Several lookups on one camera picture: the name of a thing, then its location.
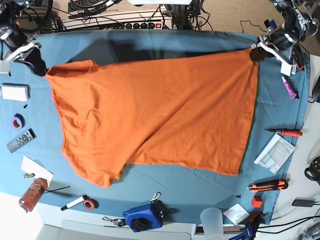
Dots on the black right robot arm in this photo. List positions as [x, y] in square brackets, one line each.
[17, 45]

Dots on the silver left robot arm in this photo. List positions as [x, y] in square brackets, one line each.
[283, 42]

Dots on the AA battery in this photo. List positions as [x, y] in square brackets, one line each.
[29, 175]

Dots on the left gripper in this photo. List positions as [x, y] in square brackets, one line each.
[264, 49]

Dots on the black white marker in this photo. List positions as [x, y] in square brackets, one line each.
[74, 202]

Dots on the grey remote control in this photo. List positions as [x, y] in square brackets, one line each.
[21, 140]

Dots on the blue clamp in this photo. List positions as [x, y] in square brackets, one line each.
[249, 232]

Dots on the red cube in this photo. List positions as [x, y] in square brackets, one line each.
[256, 202]

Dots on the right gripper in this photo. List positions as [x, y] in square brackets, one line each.
[29, 55]

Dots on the red screwdriver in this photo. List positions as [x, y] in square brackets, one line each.
[286, 132]

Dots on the orange black utility knife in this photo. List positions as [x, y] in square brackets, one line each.
[273, 185]

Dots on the power strip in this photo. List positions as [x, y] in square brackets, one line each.
[95, 24]

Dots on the purple glue tube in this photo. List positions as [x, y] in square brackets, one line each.
[288, 88]

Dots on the orange t-shirt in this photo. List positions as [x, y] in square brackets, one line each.
[195, 112]

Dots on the white box with barcode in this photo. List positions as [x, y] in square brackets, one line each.
[14, 92]

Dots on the blue plastic device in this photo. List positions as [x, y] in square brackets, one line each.
[146, 217]

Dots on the blue table cloth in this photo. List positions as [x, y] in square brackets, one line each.
[186, 192]

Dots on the translucent plastic cup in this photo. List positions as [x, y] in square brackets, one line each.
[212, 223]

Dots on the purple tape roll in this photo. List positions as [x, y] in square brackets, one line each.
[18, 121]

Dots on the small white note card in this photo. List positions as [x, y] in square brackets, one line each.
[236, 214]

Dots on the white paper booklet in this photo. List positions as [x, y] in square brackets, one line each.
[275, 154]

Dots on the red tape roll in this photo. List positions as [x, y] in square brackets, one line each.
[89, 204]

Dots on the silver carabiner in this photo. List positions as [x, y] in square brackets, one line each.
[155, 198]

